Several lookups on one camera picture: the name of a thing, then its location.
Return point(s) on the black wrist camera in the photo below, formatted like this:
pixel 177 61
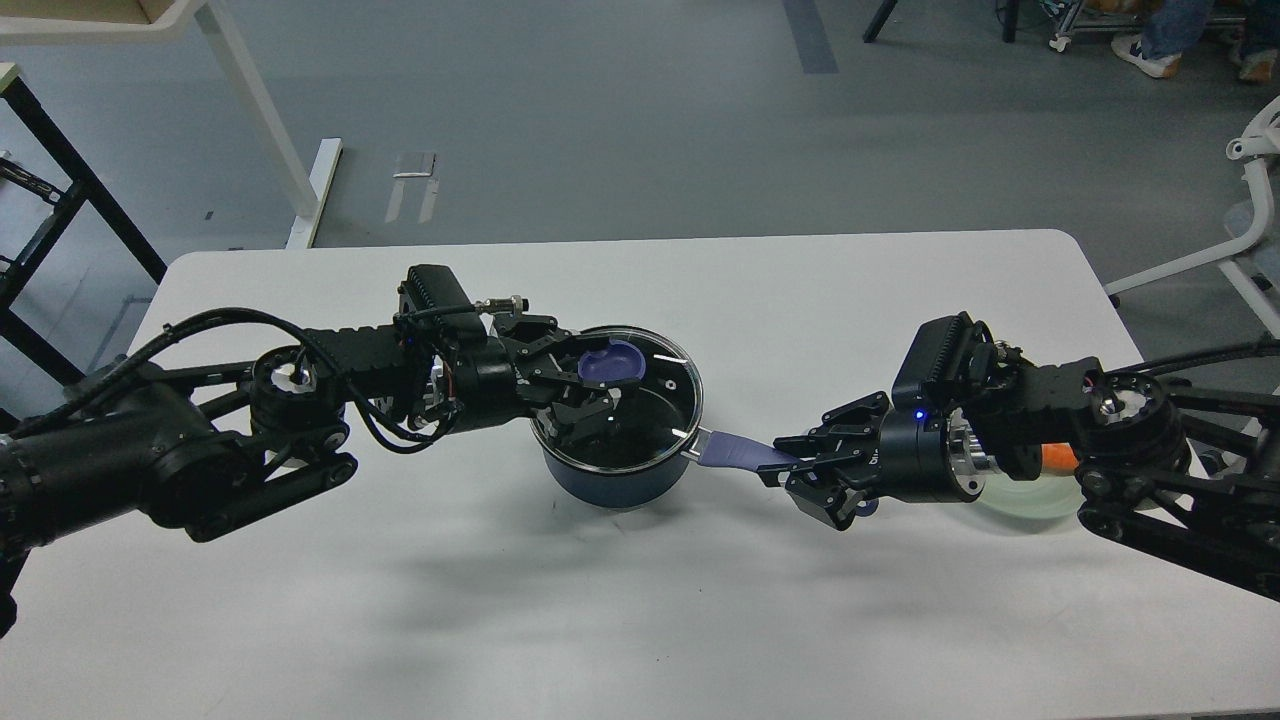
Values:
pixel 949 361
pixel 431 300

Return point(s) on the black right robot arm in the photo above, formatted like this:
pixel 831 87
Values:
pixel 1124 429

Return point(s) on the white chair frame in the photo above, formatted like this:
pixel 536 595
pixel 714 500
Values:
pixel 1249 224

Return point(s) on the black metal rack frame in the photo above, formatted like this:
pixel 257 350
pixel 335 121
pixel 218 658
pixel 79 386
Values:
pixel 85 190

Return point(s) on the orange toy carrot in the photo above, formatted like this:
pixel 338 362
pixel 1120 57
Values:
pixel 1059 460

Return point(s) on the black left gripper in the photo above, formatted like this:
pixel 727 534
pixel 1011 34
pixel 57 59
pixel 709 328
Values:
pixel 479 388

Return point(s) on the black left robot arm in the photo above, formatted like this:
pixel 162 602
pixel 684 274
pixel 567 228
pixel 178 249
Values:
pixel 234 414

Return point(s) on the metal wheeled cart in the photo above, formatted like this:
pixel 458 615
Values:
pixel 1069 19

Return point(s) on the person's legs with sneakers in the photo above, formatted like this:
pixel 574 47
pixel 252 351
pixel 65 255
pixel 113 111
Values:
pixel 1178 25

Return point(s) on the blue saucepan with handle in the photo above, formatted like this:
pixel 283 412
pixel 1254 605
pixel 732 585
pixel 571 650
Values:
pixel 709 448

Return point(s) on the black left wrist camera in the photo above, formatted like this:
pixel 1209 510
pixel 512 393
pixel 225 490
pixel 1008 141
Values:
pixel 431 300

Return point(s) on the pale green oval plate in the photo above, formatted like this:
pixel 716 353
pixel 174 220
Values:
pixel 1053 495

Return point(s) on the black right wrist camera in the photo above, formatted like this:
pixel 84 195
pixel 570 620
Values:
pixel 949 361

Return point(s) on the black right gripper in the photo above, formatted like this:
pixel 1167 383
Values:
pixel 917 457

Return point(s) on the glass lid with blue knob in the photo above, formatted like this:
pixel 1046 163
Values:
pixel 638 401

